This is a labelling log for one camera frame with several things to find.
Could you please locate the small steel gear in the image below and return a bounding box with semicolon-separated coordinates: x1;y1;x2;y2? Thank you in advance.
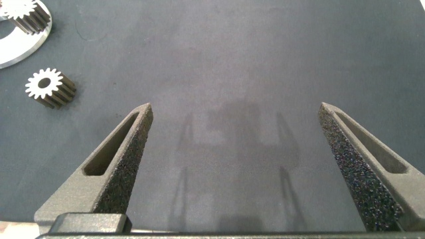
0;0;52;36
25;67;78;110

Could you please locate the dark mat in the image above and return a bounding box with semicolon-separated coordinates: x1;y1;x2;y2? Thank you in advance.
0;0;425;234

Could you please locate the round white plate with pins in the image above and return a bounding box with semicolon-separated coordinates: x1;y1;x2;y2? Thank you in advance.
0;0;53;70

